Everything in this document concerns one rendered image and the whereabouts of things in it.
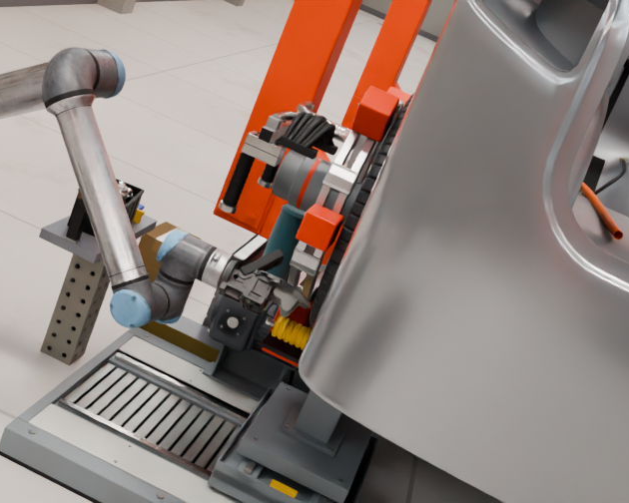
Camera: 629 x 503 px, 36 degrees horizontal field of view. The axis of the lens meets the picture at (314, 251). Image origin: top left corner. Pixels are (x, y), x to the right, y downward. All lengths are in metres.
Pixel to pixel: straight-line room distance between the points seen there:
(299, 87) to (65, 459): 1.24
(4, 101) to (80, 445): 0.88
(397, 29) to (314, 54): 1.93
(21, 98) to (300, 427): 1.10
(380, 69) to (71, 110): 2.71
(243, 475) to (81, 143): 0.90
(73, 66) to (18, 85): 0.26
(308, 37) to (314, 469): 1.22
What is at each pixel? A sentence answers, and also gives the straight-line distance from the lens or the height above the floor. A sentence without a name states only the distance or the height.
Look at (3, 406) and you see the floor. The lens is 2.74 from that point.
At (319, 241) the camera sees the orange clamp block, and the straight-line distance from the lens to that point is 2.12.
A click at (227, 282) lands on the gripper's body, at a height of 0.61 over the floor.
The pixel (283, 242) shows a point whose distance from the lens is 2.60.
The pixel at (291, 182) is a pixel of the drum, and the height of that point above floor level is 0.85.
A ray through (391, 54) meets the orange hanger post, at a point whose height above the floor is 0.99.
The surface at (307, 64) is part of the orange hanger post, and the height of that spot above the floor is 1.06.
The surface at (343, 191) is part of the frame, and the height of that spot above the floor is 0.94.
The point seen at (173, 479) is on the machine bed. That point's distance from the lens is 2.53.
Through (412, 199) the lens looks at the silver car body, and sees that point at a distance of 1.42.
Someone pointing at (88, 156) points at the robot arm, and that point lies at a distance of 2.28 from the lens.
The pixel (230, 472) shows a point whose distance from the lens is 2.50.
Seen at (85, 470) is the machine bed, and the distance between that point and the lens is 2.47.
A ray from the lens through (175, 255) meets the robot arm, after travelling 2.32.
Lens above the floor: 1.46
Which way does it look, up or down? 18 degrees down
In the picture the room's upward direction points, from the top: 23 degrees clockwise
